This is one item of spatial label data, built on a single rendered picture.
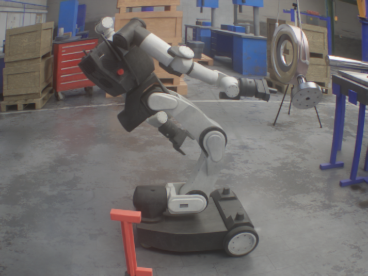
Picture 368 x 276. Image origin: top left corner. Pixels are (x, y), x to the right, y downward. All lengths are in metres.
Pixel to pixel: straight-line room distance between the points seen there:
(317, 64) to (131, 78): 5.60
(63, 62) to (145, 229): 4.25
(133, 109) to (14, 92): 4.12
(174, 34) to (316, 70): 2.67
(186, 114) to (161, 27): 4.11
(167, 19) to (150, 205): 4.24
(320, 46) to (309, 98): 5.25
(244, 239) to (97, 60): 1.21
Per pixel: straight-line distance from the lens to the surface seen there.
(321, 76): 7.40
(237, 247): 2.26
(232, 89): 1.91
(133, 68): 1.99
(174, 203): 2.24
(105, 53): 1.96
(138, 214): 1.07
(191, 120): 2.15
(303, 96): 2.13
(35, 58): 5.92
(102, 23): 2.05
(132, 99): 2.08
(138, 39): 1.86
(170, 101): 2.07
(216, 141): 2.15
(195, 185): 2.27
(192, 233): 2.20
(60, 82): 6.18
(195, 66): 1.86
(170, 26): 6.17
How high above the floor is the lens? 1.29
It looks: 18 degrees down
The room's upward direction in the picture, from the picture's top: 1 degrees clockwise
